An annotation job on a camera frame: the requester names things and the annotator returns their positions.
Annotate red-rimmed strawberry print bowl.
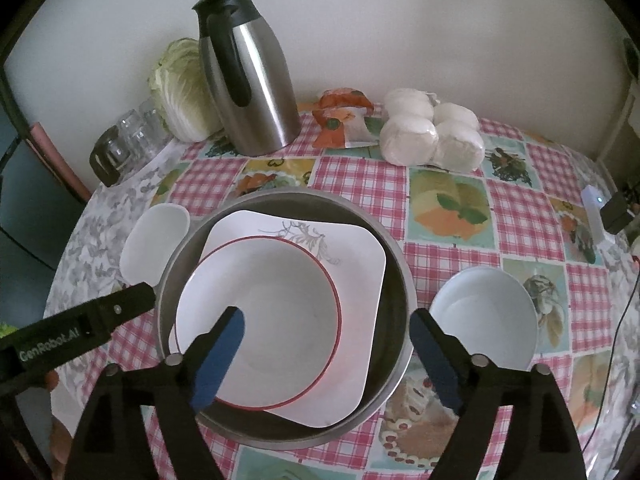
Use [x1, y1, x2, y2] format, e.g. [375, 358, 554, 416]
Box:
[169, 236, 343, 412]

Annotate orange printed snack packet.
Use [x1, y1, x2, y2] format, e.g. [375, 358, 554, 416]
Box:
[312, 90, 383, 150]

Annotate stainless steel thermos jug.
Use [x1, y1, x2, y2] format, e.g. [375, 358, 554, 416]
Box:
[192, 0, 302, 156]

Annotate small white dish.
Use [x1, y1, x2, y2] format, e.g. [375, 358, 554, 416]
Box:
[119, 202, 192, 286]

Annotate black power adapter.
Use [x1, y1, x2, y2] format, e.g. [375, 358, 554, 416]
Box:
[600, 191, 633, 233]

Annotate glass with dark band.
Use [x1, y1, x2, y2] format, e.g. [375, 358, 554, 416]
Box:
[89, 126, 132, 187]

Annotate pink checked tablecloth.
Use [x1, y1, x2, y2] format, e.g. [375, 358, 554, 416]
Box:
[107, 110, 640, 480]

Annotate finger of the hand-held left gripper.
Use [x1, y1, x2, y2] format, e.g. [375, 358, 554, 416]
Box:
[100, 282, 156, 331]

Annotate clear drinking glass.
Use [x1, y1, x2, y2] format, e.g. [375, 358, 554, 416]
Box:
[116, 109, 148, 143]
[139, 97, 171, 136]

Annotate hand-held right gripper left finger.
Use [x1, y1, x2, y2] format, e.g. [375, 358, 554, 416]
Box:
[65, 306, 246, 480]

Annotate white square plate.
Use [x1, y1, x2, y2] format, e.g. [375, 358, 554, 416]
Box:
[167, 208, 388, 428]

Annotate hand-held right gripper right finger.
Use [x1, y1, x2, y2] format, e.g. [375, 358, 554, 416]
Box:
[409, 308, 588, 480]

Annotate pale blue bowl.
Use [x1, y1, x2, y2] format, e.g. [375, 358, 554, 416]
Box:
[429, 266, 540, 372]

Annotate napa cabbage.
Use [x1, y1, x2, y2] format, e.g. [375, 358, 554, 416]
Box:
[147, 37, 226, 142]

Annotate black cable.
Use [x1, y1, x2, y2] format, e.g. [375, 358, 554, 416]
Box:
[580, 302, 640, 443]

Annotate pink board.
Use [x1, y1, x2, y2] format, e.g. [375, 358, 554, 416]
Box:
[27, 122, 93, 201]

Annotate white plastic device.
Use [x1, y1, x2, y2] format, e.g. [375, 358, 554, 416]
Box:
[582, 185, 616, 246]

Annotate large stainless steel basin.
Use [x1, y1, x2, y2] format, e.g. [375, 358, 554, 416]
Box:
[156, 191, 415, 450]

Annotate grey floral cloth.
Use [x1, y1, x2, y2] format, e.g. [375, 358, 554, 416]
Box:
[45, 140, 201, 421]

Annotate dark cabinet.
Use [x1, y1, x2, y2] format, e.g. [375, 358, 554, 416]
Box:
[0, 105, 86, 271]

